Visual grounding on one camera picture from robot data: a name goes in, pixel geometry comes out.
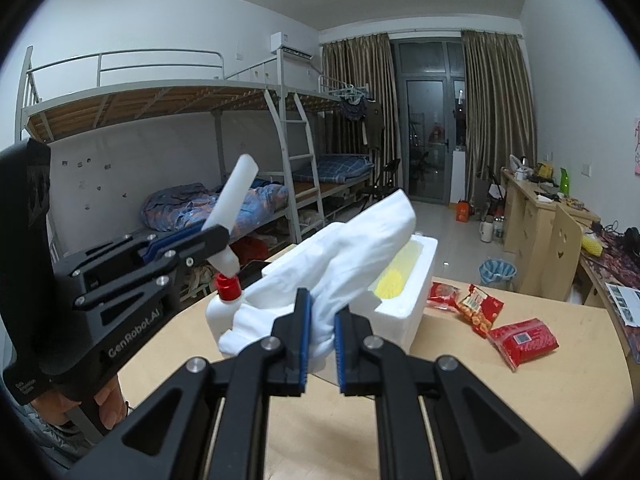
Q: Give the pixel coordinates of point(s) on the red bag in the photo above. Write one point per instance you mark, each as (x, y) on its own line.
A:
(250, 251)

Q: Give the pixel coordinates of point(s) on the white foam box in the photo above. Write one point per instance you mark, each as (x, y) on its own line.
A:
(400, 312)

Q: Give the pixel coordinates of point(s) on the yellow box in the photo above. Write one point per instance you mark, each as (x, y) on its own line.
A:
(543, 171)

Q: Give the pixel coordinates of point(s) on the person's left forearm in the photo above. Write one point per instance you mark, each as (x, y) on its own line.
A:
(55, 445)

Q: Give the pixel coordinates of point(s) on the beige cloth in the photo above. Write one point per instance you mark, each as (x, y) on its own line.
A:
(200, 277)

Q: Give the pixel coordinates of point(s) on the green bottle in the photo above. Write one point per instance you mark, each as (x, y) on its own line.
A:
(564, 182)

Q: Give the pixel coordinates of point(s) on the dark patterned tablecloth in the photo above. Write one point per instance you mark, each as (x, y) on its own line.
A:
(607, 270)

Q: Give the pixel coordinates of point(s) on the printed paper sheet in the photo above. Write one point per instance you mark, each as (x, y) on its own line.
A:
(624, 305)

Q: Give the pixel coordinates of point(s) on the white cylindrical tube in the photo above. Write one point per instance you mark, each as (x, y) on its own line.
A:
(235, 195)

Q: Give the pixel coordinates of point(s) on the grey metal bunk bed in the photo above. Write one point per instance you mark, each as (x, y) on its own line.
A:
(330, 97)
(125, 105)

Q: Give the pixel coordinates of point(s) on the wooden chair with face cutout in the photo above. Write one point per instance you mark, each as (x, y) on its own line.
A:
(562, 255)

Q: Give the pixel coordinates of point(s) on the yellow foam net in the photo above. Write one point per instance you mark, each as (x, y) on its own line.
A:
(395, 280)
(592, 246)

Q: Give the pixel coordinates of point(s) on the white cloth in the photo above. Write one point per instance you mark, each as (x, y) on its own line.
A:
(350, 245)

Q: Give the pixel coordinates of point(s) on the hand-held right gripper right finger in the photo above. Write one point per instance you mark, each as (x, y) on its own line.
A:
(343, 350)

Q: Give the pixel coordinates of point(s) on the red snack packet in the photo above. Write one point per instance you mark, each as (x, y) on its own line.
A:
(480, 310)
(442, 296)
(522, 342)

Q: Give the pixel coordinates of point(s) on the white thermos jug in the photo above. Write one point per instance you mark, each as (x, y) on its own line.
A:
(485, 232)

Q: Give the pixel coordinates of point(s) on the plastic drink bottle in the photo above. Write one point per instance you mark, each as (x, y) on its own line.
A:
(499, 229)

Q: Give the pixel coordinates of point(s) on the black phone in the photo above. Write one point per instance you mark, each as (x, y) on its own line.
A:
(252, 272)

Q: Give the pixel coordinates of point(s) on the person's left hand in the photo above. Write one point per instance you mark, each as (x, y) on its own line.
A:
(112, 402)

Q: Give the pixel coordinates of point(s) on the grey trash bin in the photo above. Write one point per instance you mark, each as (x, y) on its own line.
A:
(497, 275)

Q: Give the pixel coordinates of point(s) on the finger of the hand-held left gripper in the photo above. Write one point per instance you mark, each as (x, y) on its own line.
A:
(165, 249)
(212, 241)

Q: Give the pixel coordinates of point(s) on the pink wall poster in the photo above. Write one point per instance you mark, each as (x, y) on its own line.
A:
(636, 145)

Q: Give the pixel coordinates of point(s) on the blue hanging clothes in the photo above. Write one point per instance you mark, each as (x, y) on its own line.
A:
(351, 109)

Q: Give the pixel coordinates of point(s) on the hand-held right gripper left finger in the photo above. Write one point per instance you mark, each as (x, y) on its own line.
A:
(303, 340)

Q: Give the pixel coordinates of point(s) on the glass balcony door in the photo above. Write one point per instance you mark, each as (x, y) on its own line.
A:
(430, 120)

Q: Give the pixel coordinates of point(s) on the dark hanging shirt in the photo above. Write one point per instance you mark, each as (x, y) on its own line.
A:
(373, 122)

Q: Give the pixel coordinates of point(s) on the blue floral quilt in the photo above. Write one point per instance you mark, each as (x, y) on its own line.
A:
(170, 210)

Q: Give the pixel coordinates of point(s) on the light wooden desk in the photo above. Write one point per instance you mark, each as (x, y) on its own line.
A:
(525, 220)

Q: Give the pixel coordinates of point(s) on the brown curtain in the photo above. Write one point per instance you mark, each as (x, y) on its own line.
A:
(360, 70)
(500, 105)

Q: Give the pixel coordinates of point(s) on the white bottle with red cap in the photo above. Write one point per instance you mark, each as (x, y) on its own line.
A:
(220, 321)

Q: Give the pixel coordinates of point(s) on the black folding chair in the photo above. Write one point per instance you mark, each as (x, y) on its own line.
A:
(385, 180)

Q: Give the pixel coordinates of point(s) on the white air conditioner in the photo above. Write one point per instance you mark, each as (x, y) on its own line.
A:
(290, 44)

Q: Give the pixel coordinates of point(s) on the blue plaid bedding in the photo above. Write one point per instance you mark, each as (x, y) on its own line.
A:
(340, 167)

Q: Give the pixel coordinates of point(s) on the orange bottle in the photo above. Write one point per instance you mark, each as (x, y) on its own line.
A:
(463, 212)

